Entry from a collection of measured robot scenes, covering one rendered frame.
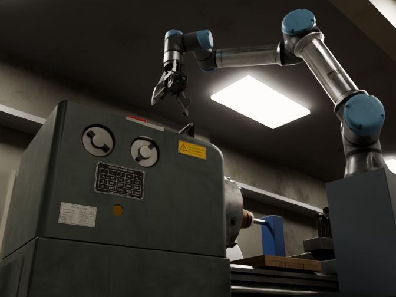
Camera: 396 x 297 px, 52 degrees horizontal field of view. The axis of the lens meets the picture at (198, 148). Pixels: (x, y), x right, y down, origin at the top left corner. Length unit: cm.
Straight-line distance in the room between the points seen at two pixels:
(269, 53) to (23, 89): 343
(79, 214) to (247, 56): 94
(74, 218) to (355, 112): 87
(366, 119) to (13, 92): 387
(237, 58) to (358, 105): 58
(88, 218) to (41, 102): 366
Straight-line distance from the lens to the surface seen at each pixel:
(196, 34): 164
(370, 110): 134
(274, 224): 182
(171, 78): 153
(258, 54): 168
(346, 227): 135
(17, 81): 473
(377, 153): 145
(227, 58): 170
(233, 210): 153
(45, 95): 478
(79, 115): 122
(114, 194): 117
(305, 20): 153
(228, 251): 467
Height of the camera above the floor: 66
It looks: 24 degrees up
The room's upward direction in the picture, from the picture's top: straight up
